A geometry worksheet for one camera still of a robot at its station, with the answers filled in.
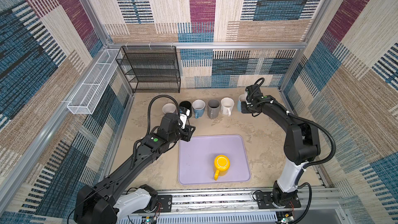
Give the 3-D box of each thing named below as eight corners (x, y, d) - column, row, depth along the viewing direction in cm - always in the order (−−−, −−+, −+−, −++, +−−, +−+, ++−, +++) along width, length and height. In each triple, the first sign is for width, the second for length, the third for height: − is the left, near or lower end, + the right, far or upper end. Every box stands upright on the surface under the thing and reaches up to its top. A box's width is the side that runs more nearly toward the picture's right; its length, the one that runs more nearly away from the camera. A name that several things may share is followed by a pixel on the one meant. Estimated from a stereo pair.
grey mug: (207, 121, 104) (208, 112, 95) (207, 109, 110) (207, 99, 102) (219, 121, 104) (220, 112, 95) (218, 109, 110) (219, 99, 102)
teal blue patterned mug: (188, 115, 107) (187, 106, 99) (198, 106, 112) (198, 97, 104) (196, 122, 103) (196, 113, 96) (207, 112, 108) (207, 103, 101)
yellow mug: (214, 180, 81) (215, 174, 74) (213, 161, 87) (214, 155, 80) (228, 180, 81) (231, 174, 74) (226, 161, 87) (228, 155, 80)
